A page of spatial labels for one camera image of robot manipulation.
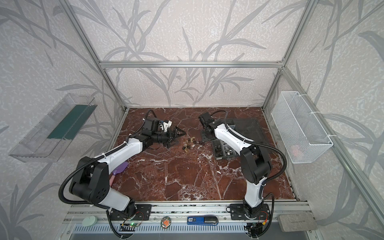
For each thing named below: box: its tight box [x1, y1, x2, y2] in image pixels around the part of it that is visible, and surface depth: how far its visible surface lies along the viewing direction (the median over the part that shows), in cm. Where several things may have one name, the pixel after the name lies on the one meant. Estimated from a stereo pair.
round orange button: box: [160, 216, 172, 229], surface depth 72 cm
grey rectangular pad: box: [278, 213, 318, 233], surface depth 70 cm
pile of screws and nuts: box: [182, 136, 205, 155], surface depth 101 cm
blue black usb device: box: [187, 216, 219, 226], surface depth 70 cm
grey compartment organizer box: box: [211, 138, 240, 160], surface depth 95 cm
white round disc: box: [82, 216, 98, 227], surface depth 72 cm
